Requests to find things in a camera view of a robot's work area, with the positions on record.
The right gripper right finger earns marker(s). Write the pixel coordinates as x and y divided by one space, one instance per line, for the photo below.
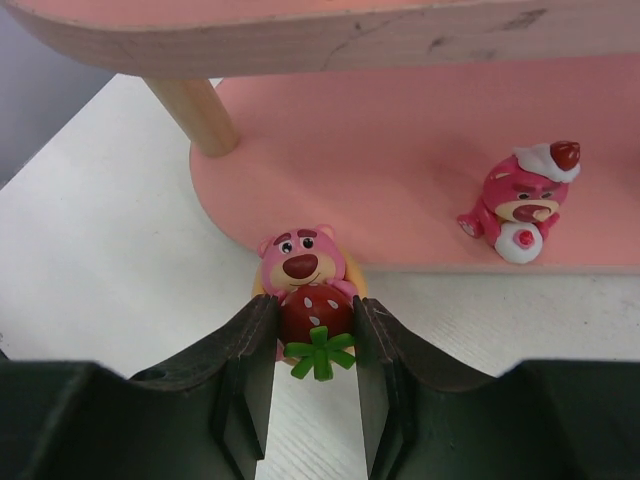
427 415

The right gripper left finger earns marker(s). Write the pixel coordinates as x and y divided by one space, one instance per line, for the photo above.
201 414

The pink bear with strawberry hat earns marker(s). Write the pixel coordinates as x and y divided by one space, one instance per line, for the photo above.
520 199

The pink three-tier wooden shelf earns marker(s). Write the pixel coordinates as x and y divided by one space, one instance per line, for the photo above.
383 117

